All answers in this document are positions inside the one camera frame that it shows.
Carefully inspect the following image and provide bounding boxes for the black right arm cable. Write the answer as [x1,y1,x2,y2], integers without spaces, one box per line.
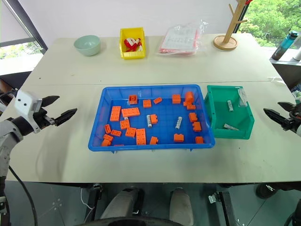
[283,199,301,226]

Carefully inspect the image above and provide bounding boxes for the tall orange block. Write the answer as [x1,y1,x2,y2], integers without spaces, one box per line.
[184,91,196,104]

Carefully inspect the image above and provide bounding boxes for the red and white items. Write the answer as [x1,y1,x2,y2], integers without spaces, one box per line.
[124,37,143,53]

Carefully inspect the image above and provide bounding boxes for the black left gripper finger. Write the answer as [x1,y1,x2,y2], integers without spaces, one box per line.
[54,108,78,127]
[41,95,60,109]

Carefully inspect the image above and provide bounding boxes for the grey robot leg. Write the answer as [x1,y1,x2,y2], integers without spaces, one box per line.
[100,187,140,220]
[169,187,195,226]

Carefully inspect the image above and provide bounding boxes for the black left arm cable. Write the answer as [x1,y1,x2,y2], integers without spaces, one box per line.
[8,165,39,226]

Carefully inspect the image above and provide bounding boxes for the green plastic bin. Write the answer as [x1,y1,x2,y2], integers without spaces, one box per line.
[203,85,255,141]

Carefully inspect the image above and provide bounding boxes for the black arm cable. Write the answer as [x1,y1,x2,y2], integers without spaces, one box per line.
[283,199,301,226]
[8,165,39,226]

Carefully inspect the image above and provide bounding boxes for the white cord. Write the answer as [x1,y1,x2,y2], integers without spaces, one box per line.
[267,76,285,86]

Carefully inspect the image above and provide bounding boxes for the teal water bottle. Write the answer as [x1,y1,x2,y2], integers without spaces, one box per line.
[271,30,298,61]

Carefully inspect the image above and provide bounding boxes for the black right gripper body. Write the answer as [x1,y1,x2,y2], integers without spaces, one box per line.
[280,108,301,133]

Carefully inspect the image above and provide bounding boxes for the orange plastic building brick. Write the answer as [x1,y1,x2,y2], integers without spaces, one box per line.
[121,107,141,118]

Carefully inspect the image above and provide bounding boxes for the black caster wheel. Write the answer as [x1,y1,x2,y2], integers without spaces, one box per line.
[255,183,279,200]

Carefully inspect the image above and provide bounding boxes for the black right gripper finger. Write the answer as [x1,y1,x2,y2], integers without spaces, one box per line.
[263,108,287,128]
[277,101,297,112]

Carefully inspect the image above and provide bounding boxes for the metal latch clamp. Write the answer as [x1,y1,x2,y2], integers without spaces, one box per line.
[208,192,223,204]

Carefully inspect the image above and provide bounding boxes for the wooden mug tree stand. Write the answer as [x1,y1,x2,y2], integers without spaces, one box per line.
[213,0,250,50]

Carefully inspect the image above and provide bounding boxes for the yellow plastic bin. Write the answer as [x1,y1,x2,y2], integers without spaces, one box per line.
[119,27,147,60]

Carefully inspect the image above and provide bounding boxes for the clear label holder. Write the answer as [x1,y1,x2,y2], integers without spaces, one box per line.
[237,88,249,108]

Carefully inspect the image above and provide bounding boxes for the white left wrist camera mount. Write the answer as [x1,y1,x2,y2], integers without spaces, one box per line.
[14,89,43,134]

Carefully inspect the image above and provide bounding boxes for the large orange block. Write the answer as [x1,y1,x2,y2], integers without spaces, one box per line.
[109,105,122,122]
[135,128,147,145]

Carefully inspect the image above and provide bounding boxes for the thin white cable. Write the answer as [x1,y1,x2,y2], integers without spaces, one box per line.
[80,187,95,210]

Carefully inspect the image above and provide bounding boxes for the grey right robot leg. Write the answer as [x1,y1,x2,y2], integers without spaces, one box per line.
[169,187,195,226]

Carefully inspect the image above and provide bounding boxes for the black table leg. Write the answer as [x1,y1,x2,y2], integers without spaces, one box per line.
[220,191,238,226]
[82,184,104,222]

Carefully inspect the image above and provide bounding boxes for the grey left robot leg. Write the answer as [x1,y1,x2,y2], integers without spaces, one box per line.
[100,187,140,220]

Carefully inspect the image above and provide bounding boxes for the blue plastic tray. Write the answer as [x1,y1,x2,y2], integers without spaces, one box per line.
[88,84,216,153]

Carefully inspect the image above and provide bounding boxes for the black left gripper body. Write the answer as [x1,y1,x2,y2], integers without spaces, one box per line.
[32,107,57,130]

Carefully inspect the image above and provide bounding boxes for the pale green bowl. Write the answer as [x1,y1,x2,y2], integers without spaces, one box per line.
[73,34,102,57]

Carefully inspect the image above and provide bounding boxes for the clear bag with papers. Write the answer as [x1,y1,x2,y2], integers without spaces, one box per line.
[156,19,208,57]

